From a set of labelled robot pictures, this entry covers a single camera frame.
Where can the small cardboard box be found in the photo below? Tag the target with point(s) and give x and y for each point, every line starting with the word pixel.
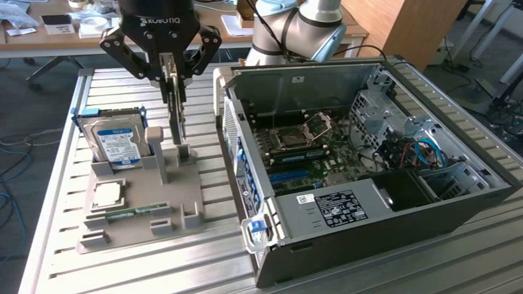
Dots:
pixel 245 12

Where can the graphics card with black cooler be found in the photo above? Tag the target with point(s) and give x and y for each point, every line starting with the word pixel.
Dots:
pixel 175 122

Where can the beige tape roll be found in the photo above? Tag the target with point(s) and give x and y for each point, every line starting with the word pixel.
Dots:
pixel 78 3

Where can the flat white box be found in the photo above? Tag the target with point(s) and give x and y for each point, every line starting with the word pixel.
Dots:
pixel 96 34

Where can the blue case latch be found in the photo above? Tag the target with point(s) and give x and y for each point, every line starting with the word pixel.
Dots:
pixel 258 228

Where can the long black expansion slot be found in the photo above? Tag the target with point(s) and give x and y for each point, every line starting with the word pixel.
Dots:
pixel 290 168

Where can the white paper stack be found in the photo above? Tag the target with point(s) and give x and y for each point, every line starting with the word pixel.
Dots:
pixel 235 27

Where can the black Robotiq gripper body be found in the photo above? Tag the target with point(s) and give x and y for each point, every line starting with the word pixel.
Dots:
pixel 159 27

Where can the silver drive bracket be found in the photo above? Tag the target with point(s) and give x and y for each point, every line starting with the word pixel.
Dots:
pixel 462 180

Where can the silver CPU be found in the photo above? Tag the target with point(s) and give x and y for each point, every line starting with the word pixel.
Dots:
pixel 107 196

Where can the white table frame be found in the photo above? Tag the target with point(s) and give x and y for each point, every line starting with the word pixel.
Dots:
pixel 469 29

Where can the blue expansion slot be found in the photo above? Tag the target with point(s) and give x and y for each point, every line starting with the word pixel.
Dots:
pixel 289 176

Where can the green RAM stick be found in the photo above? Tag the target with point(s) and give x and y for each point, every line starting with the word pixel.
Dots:
pixel 131 211
pixel 301 156

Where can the black and white box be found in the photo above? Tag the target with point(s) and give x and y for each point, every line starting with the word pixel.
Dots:
pixel 59 29

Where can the black label sticker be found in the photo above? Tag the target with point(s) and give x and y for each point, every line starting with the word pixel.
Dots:
pixel 243 193

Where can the perforated silver disk bay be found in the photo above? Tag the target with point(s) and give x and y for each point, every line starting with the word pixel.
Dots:
pixel 375 122

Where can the hard disk with blue bracket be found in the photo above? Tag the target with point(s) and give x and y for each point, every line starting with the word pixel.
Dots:
pixel 116 144

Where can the white paper card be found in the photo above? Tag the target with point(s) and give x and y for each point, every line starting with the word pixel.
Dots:
pixel 20 32

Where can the crumpled plastic bag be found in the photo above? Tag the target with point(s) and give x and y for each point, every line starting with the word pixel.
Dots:
pixel 16 16

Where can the clear bag of parts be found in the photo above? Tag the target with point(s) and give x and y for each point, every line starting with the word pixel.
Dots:
pixel 98 9

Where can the metal socket cover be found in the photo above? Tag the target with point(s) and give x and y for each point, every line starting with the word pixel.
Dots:
pixel 323 114

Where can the CPU socket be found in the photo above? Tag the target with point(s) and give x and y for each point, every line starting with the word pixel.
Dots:
pixel 293 139

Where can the open black PC case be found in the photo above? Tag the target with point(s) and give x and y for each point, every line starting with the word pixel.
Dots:
pixel 367 245

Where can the green motherboard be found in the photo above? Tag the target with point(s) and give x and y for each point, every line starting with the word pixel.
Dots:
pixel 327 165

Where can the grey chipset heatsink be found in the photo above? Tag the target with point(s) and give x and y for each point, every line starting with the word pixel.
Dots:
pixel 337 179

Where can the grey power supply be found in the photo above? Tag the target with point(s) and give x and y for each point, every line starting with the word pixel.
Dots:
pixel 298 220

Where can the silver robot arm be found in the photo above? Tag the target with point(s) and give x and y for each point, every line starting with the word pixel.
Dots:
pixel 314 18

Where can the white tape roll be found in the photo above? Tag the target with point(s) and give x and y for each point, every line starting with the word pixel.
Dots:
pixel 83 24

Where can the grey parts rack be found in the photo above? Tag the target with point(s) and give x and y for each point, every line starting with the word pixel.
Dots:
pixel 163 196

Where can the black plastic shroud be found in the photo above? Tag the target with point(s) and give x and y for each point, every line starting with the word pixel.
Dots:
pixel 405 190

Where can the grey wheeled desk leg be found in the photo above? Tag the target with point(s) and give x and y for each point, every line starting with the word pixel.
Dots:
pixel 55 68

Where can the wooden desk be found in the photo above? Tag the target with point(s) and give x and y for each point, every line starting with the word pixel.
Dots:
pixel 48 41
pixel 229 41

